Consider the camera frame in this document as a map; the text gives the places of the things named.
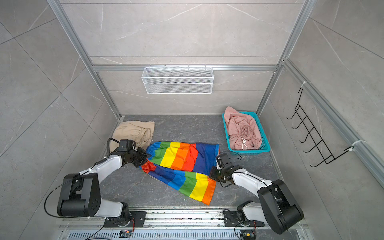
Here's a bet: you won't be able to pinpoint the aluminium frame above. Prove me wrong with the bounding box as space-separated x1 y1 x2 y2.
48 1 384 186

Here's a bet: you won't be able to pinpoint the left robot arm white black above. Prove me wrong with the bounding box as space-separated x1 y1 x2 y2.
57 148 148 227

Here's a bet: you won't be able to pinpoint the beige drawstring shorts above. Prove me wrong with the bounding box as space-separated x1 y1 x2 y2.
112 121 155 150

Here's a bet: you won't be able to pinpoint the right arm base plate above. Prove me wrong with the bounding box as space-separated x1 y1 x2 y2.
223 209 265 227

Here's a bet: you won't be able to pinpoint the aluminium mounting rail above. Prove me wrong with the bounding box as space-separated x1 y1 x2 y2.
58 208 310 232

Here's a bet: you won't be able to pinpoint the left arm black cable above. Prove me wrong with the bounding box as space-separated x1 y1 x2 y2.
43 137 121 219

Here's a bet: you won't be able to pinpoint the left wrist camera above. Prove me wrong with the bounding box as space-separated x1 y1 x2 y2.
119 140 136 152

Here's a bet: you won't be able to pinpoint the teal plastic basket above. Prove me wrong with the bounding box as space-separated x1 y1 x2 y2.
222 111 271 155

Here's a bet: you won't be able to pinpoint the white wire mesh basket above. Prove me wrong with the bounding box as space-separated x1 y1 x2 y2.
142 66 214 95

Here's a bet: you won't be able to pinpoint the rainbow coloured shorts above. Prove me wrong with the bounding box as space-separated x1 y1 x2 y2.
140 142 220 205

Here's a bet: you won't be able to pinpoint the black wire hook rack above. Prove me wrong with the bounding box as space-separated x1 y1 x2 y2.
286 88 355 168

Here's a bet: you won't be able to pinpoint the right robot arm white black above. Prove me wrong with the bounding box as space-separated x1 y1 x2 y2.
209 166 304 235

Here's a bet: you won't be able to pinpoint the pink shorts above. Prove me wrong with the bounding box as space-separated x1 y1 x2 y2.
224 106 262 151

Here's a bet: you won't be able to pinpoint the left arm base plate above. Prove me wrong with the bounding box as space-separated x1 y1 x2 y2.
104 211 147 228

